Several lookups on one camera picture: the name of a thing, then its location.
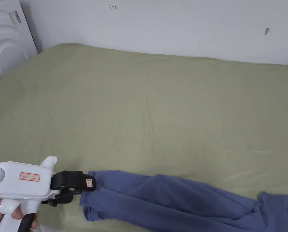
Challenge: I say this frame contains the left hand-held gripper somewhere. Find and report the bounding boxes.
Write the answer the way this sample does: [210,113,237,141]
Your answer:
[0,156,97,232]

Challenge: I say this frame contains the blue garment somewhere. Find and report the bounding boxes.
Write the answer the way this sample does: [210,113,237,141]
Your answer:
[79,170,288,232]

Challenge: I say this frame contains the bed with pale green sheet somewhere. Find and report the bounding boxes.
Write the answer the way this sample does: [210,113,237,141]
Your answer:
[0,43,288,232]

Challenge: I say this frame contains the white washing machine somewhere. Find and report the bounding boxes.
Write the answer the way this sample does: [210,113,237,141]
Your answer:
[0,0,44,84]

